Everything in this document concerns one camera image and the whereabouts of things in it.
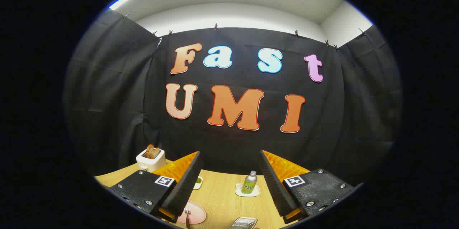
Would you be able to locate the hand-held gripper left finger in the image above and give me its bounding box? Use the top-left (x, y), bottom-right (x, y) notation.
top-left (109, 151), bottom-right (203, 224)

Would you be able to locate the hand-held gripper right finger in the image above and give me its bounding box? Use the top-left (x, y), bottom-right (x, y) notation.
top-left (258, 150), bottom-right (364, 224)

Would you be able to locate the green silver drink bottle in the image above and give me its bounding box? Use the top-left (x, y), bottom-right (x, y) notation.
top-left (241, 171), bottom-right (258, 195)

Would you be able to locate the pink round plate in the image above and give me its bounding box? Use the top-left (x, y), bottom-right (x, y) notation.
top-left (177, 201), bottom-right (207, 225)

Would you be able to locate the white square coaster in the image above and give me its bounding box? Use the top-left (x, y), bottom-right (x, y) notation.
top-left (235, 183), bottom-right (261, 197)

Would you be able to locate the cream toaster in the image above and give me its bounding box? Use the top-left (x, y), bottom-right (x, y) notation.
top-left (136, 148), bottom-right (167, 173)

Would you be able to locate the perforated metal tray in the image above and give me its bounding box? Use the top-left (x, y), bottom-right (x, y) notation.
top-left (229, 217), bottom-right (258, 229)

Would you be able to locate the ceiling light strip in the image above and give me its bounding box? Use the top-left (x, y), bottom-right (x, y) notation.
top-left (109, 0), bottom-right (138, 10)

